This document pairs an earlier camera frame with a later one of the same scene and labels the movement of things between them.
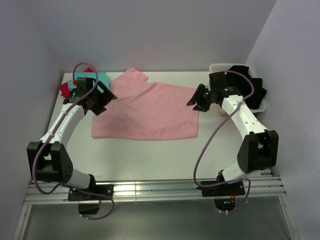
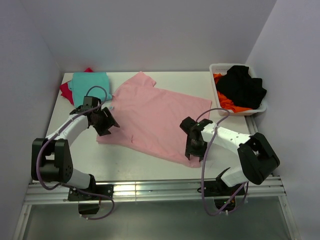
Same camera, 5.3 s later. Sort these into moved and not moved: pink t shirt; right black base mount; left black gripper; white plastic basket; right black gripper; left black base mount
Moved: right black gripper; pink t shirt; left black gripper
Not moved: white plastic basket; left black base mount; right black base mount
